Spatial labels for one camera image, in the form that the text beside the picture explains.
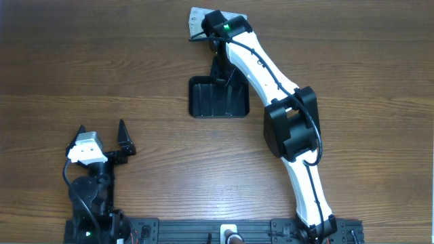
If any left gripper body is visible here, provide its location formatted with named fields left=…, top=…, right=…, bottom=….
left=102, top=148, right=137, bottom=166

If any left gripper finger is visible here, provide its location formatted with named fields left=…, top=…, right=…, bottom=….
left=117, top=119, right=137, bottom=157
left=66, top=124, right=87, bottom=150

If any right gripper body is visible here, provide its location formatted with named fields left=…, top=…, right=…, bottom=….
left=210, top=40, right=240, bottom=78

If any black tray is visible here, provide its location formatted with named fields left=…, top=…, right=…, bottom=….
left=188, top=75, right=251, bottom=119

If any white test tube rack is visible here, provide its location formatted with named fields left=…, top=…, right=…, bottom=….
left=188, top=6, right=248, bottom=40

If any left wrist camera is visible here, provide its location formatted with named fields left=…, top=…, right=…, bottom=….
left=66, top=131, right=109, bottom=166

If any mounting rail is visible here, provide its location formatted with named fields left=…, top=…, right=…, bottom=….
left=64, top=216, right=366, bottom=244

